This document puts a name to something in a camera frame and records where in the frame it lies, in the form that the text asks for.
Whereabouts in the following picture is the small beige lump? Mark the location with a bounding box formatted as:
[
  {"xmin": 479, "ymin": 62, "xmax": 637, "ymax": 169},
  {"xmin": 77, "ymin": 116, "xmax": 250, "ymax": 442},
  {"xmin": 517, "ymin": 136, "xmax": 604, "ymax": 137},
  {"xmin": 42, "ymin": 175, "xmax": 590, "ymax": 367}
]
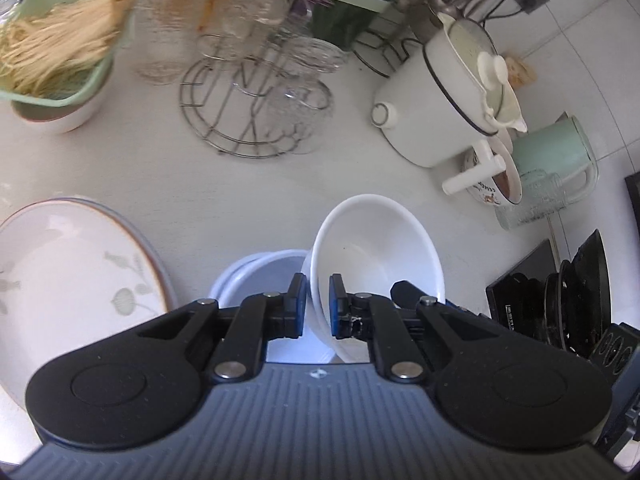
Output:
[{"xmin": 505, "ymin": 55, "xmax": 539, "ymax": 87}]

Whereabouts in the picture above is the green electric kettle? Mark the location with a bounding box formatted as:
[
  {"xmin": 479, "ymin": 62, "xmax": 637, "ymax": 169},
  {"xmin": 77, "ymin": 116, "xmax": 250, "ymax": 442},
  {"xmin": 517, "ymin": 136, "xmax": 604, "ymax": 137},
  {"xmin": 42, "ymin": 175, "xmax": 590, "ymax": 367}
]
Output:
[{"xmin": 510, "ymin": 112, "xmax": 600, "ymax": 207}]

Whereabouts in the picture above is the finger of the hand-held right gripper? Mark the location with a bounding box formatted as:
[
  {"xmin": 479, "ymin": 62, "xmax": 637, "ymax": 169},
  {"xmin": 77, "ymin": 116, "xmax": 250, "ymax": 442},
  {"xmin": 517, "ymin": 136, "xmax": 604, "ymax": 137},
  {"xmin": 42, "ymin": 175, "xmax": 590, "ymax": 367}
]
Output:
[{"xmin": 390, "ymin": 281, "xmax": 427, "ymax": 311}]

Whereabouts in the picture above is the bundle of dry noodles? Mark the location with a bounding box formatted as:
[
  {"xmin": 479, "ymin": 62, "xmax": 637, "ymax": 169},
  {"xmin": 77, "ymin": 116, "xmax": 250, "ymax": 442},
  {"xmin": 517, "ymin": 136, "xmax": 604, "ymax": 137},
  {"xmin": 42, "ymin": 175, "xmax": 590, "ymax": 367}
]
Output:
[{"xmin": 0, "ymin": 0, "xmax": 141, "ymax": 99}]

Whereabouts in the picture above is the floral white saucepan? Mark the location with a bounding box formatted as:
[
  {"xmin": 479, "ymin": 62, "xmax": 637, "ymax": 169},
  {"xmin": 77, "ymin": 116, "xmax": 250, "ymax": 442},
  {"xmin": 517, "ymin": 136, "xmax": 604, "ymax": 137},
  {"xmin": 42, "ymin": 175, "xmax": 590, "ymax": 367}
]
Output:
[{"xmin": 442, "ymin": 135, "xmax": 524, "ymax": 207}]

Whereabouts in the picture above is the green strainer basket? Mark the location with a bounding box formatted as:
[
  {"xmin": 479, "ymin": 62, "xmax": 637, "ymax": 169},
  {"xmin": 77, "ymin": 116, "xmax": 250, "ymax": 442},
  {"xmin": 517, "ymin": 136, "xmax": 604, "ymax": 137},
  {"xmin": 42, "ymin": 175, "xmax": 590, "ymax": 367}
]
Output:
[{"xmin": 0, "ymin": 0, "xmax": 146, "ymax": 109}]

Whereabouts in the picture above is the white mixing bowl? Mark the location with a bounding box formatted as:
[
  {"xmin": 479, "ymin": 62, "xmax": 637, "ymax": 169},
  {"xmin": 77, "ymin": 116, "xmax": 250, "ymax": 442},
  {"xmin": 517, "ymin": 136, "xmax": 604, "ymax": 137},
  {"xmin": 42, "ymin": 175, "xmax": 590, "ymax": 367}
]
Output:
[{"xmin": 10, "ymin": 55, "xmax": 114, "ymax": 135}]

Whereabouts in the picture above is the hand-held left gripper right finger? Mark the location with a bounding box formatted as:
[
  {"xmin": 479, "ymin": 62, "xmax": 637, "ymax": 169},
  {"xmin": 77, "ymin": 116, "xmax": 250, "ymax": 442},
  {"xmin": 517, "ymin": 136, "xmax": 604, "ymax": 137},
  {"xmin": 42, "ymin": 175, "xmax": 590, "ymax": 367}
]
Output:
[{"xmin": 327, "ymin": 273, "xmax": 507, "ymax": 382}]

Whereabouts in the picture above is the black induction cooker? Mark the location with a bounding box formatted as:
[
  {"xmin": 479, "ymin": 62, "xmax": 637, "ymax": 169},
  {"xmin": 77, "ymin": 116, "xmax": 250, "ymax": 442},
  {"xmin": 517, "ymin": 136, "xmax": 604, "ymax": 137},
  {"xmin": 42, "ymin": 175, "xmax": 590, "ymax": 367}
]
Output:
[{"xmin": 485, "ymin": 237, "xmax": 564, "ymax": 334}]

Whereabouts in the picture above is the black wire stand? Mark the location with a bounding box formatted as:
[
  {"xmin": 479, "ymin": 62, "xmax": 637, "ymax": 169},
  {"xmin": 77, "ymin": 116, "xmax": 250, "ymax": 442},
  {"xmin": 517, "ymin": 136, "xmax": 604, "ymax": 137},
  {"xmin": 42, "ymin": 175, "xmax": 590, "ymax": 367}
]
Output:
[{"xmin": 350, "ymin": 25, "xmax": 426, "ymax": 81}]

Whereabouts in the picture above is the textured glass cup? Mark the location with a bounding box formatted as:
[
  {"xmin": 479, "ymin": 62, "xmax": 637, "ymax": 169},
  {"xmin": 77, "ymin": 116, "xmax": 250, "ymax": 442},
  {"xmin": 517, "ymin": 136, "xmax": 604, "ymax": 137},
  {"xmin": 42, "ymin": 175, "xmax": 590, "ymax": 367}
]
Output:
[
  {"xmin": 200, "ymin": 0, "xmax": 291, "ymax": 57},
  {"xmin": 285, "ymin": 35, "xmax": 349, "ymax": 79},
  {"xmin": 262, "ymin": 80, "xmax": 334, "ymax": 154}
]

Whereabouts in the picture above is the large leaf pattern plate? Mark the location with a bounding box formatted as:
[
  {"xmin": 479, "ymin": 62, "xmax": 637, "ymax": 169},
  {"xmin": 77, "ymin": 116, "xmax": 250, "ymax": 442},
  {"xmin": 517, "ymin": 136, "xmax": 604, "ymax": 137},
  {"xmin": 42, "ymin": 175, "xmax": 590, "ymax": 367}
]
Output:
[{"xmin": 0, "ymin": 201, "xmax": 170, "ymax": 411}]

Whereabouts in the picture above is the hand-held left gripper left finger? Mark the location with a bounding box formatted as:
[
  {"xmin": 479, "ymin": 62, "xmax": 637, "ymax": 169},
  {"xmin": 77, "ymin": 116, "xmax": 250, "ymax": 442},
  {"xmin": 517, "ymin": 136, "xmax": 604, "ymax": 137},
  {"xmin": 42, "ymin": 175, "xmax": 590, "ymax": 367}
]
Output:
[{"xmin": 137, "ymin": 272, "xmax": 308, "ymax": 382}]

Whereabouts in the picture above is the metal wire cup rack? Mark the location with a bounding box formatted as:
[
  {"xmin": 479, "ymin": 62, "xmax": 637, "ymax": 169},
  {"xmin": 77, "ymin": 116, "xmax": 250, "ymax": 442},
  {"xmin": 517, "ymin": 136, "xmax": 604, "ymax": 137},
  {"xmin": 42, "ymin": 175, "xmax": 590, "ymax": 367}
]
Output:
[{"xmin": 179, "ymin": 30, "xmax": 335, "ymax": 160}]

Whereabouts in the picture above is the white pot lid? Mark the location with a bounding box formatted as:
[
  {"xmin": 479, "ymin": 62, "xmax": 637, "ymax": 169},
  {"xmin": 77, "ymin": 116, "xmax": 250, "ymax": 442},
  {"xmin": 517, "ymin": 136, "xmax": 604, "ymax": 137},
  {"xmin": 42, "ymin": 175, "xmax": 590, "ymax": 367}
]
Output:
[{"xmin": 440, "ymin": 12, "xmax": 529, "ymax": 137}]

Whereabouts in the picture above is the white enamel pot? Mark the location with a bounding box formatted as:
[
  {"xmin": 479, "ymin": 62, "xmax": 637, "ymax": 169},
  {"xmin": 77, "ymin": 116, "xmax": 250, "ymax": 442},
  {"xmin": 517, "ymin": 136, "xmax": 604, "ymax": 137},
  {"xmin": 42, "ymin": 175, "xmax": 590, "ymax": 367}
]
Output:
[{"xmin": 370, "ymin": 12, "xmax": 529, "ymax": 169}]

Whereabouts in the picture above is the green chopstick holder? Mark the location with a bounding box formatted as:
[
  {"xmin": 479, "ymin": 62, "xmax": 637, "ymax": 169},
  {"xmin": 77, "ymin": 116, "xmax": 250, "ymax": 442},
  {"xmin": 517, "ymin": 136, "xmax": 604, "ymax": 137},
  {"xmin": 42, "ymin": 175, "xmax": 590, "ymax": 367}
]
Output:
[{"xmin": 302, "ymin": 0, "xmax": 406, "ymax": 52}]

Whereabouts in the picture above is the ribbed glass mug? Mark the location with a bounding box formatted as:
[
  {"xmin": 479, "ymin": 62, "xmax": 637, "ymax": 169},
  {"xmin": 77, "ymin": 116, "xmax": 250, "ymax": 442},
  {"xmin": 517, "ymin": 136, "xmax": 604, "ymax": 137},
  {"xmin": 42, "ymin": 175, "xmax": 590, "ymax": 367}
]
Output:
[{"xmin": 495, "ymin": 170, "xmax": 569, "ymax": 231}]

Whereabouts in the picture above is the tall textured glass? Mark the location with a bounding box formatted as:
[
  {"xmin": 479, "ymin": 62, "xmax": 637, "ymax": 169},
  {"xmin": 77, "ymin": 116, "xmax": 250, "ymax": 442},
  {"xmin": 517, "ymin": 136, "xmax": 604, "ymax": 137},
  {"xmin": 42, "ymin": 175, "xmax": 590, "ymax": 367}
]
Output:
[{"xmin": 134, "ymin": 0, "xmax": 199, "ymax": 85}]

